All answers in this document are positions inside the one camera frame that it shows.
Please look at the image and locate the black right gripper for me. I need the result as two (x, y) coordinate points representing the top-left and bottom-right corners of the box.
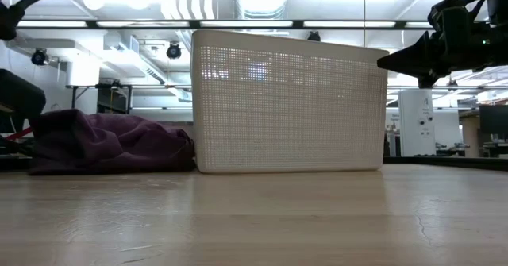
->
(376, 0), (491, 90)

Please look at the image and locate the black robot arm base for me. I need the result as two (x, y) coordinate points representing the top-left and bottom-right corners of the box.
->
(0, 68), (47, 134)

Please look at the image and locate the white perforated plastic basket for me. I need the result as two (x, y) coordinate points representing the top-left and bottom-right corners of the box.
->
(190, 29), (390, 175)

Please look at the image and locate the white column with controls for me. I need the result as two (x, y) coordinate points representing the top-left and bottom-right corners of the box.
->
(397, 88), (437, 157)

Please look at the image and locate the dark desk monitor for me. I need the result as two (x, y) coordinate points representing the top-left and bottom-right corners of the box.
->
(479, 104), (508, 141)

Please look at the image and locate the black background table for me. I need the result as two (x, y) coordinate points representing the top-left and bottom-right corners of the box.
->
(65, 83), (134, 115)

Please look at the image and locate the purple cloth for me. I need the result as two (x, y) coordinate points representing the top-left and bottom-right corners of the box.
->
(27, 108), (197, 176)

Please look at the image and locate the black table edge rail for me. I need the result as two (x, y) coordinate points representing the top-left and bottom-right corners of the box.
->
(383, 156), (508, 172)

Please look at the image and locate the black metal frame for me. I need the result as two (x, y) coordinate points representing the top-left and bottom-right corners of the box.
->
(0, 18), (434, 30)

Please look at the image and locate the red strap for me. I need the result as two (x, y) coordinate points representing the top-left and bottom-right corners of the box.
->
(5, 126), (35, 142)

